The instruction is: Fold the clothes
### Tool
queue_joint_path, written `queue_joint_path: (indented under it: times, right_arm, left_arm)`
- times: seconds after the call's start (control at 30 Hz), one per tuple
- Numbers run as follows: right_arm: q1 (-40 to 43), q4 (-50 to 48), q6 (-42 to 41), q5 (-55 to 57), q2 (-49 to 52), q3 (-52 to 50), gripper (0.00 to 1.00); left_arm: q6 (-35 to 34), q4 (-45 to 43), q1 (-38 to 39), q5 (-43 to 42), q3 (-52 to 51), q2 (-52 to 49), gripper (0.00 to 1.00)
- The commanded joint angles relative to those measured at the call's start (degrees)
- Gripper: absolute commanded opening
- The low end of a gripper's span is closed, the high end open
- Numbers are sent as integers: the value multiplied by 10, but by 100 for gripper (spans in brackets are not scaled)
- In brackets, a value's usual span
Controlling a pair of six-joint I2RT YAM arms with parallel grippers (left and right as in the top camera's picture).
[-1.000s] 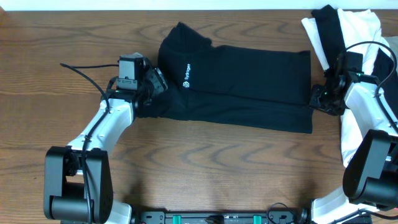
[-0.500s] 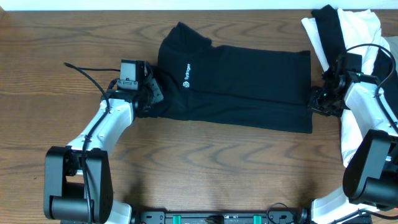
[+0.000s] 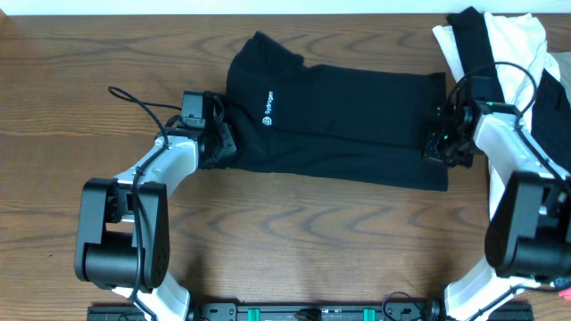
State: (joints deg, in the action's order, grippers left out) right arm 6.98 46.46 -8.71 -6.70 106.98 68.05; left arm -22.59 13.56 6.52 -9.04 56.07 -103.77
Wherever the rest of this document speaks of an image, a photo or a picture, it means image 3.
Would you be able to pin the black shirt in pile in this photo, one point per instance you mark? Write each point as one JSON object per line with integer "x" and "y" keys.
{"x": 474, "y": 47}

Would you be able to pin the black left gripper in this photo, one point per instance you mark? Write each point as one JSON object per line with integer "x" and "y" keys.
{"x": 228, "y": 145}

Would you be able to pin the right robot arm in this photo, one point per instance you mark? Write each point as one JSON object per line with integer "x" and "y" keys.
{"x": 527, "y": 243}

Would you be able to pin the grey garment in pile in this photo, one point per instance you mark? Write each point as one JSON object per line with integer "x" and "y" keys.
{"x": 559, "y": 66}

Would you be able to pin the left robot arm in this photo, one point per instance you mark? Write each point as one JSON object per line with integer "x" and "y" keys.
{"x": 123, "y": 240}

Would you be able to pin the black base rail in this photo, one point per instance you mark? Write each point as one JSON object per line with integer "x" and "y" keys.
{"x": 394, "y": 308}

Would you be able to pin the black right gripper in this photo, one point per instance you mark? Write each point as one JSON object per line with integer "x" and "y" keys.
{"x": 430, "y": 152}

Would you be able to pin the white shirt in pile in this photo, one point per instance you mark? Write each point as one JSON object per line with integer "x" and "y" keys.
{"x": 519, "y": 44}

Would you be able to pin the black Sydrogen t-shirt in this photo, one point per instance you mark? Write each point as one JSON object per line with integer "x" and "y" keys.
{"x": 328, "y": 121}

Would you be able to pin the red object at edge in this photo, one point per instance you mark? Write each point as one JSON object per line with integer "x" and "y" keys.
{"x": 563, "y": 287}

